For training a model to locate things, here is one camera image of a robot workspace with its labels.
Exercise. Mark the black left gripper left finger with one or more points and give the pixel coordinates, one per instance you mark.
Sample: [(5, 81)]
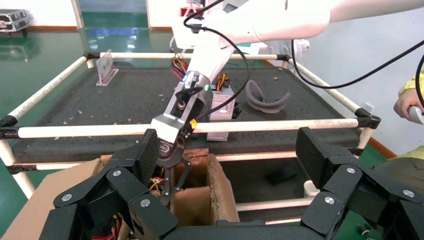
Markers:
[(109, 185)]

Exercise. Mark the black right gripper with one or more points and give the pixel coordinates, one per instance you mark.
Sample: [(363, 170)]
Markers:
[(170, 152)]

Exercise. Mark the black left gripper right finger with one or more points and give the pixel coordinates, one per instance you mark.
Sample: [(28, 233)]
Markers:
[(348, 185)]

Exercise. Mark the grey handheld controller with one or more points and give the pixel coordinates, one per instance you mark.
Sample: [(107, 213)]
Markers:
[(416, 114)]

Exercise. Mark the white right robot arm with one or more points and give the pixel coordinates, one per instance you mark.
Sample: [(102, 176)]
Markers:
[(281, 20)]

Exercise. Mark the yellow-sleeved person forearm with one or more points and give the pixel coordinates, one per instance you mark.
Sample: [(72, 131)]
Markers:
[(410, 86)]

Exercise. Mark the cardboard box with dividers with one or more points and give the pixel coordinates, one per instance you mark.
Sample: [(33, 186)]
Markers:
[(195, 205)]

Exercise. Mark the person bare hand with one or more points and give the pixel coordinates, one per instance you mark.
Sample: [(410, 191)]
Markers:
[(405, 101)]

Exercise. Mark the person torso yellow jacket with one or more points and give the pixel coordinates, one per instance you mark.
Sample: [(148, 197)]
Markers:
[(404, 172)]

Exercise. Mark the black flat block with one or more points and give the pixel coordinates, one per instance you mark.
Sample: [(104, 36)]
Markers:
[(281, 175)]

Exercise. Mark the dark grey table mat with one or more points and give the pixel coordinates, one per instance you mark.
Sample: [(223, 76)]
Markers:
[(132, 96)]

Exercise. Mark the grey curved foam band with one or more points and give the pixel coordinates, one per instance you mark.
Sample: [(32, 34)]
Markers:
[(265, 106)]

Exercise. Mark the clear acrylic sign holder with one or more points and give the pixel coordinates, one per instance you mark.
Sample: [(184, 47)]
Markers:
[(106, 68)]

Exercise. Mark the silver equipment case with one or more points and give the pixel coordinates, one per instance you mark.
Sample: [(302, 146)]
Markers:
[(13, 20)]

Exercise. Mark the white pipe table frame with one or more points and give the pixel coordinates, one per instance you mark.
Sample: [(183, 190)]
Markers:
[(99, 130)]

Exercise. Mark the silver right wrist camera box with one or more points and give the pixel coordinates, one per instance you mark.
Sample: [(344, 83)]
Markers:
[(169, 127)]

